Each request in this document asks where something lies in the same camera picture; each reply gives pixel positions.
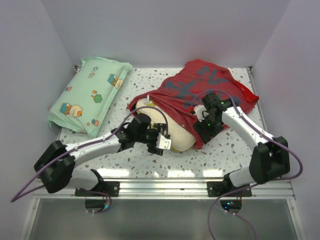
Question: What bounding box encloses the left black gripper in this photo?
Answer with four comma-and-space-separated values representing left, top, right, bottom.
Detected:
135, 124, 167, 155

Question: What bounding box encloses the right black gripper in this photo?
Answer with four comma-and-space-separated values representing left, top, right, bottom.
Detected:
193, 113, 225, 145

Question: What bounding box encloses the cream quilted pillow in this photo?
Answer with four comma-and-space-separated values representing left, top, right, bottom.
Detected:
135, 97, 196, 153

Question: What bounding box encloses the red pillowcase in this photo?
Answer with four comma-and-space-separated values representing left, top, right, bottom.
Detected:
127, 59, 259, 149

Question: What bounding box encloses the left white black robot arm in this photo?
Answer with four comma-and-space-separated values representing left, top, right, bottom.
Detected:
34, 113, 172, 197

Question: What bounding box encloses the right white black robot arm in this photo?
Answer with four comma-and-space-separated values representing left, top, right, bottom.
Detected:
191, 91, 291, 197

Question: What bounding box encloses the green cartoon pillow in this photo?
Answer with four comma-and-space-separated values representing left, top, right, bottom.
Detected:
48, 57, 133, 138

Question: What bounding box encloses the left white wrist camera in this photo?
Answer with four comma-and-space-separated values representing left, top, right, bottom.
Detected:
156, 133, 172, 150

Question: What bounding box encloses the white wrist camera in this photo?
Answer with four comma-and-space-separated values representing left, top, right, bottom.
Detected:
191, 105, 208, 122
156, 133, 172, 150

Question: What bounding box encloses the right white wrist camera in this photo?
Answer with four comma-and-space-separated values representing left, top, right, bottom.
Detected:
191, 105, 208, 122

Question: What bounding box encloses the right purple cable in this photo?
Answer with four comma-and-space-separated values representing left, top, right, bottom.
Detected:
191, 89, 304, 240

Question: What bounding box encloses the aluminium mounting rail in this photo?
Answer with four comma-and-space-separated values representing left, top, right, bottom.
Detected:
31, 177, 296, 200

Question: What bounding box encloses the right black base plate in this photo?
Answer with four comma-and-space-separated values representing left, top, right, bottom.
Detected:
206, 181, 253, 198

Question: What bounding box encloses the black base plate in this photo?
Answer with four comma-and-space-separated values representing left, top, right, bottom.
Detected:
74, 181, 120, 197
206, 181, 253, 198

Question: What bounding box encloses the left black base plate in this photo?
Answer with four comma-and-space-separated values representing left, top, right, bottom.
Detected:
74, 181, 120, 197

